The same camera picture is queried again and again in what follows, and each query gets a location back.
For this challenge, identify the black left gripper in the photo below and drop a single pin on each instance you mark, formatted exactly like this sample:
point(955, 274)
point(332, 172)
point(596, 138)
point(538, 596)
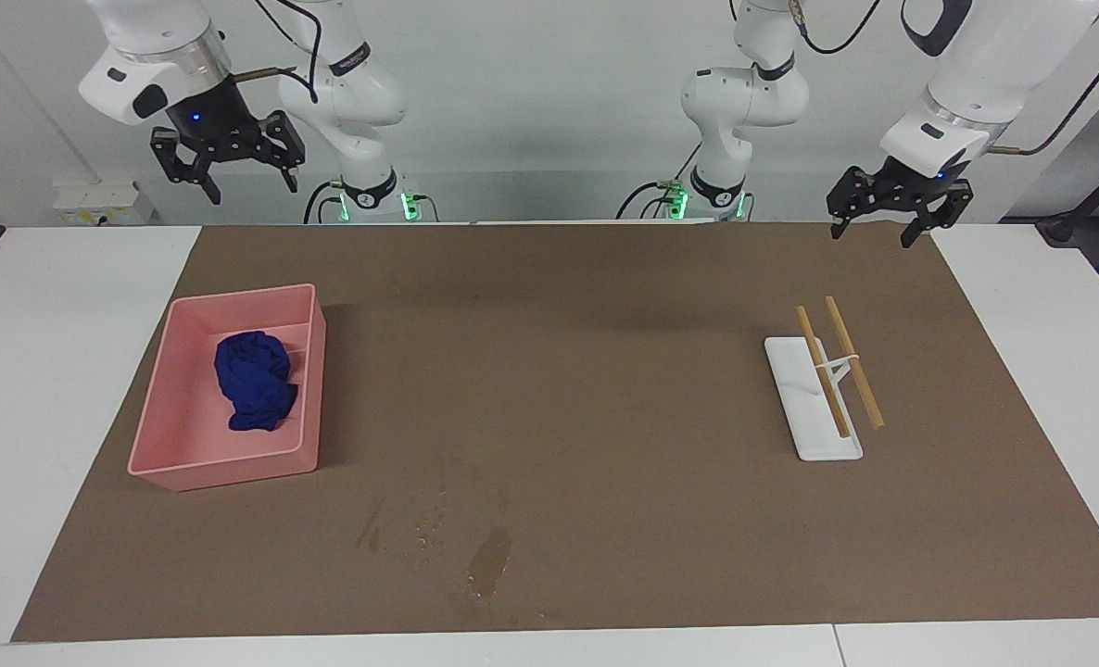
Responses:
point(915, 190)

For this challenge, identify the black stand foot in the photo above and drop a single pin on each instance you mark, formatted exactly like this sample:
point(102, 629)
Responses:
point(1059, 232)

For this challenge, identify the blue towel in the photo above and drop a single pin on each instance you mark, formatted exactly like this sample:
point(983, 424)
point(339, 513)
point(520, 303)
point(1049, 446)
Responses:
point(253, 380)

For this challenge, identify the white power socket box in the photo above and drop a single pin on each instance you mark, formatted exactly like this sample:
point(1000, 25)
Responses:
point(95, 199)

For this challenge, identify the pink plastic bin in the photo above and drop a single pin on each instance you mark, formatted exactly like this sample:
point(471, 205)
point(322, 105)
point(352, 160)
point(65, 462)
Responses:
point(188, 435)

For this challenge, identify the brown table mat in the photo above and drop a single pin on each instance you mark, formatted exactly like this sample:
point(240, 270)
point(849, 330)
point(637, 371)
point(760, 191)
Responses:
point(559, 371)

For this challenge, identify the white towel rack base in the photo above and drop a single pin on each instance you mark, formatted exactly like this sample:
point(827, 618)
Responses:
point(804, 408)

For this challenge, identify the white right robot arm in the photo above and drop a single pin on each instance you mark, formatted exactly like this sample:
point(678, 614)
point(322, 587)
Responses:
point(142, 37)

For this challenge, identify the wide water puddle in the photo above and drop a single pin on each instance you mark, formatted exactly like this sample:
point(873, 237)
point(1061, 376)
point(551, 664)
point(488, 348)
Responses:
point(491, 556)

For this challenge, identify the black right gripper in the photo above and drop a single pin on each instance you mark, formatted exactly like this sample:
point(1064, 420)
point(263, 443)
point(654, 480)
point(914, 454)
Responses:
point(211, 120)

